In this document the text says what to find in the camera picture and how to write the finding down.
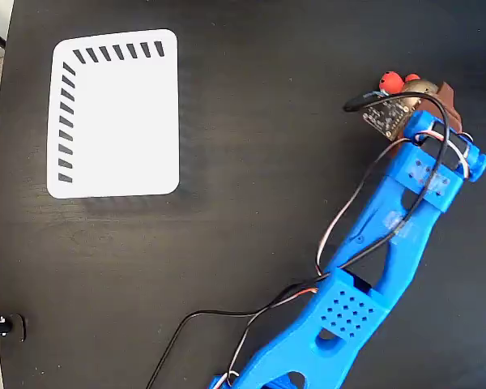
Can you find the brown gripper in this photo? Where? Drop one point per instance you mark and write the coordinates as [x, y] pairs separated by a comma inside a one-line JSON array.
[[449, 98]]

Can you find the black table clamp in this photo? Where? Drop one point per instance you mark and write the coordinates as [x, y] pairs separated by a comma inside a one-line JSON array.
[[18, 328]]

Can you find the bare camera circuit board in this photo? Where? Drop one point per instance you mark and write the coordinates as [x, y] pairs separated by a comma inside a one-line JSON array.
[[384, 117]]

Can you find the white plastic tray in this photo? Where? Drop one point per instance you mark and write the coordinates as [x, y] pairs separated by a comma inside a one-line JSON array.
[[121, 121]]

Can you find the silver toy with red feet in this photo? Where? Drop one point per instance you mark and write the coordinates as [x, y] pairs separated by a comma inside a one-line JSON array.
[[390, 83]]

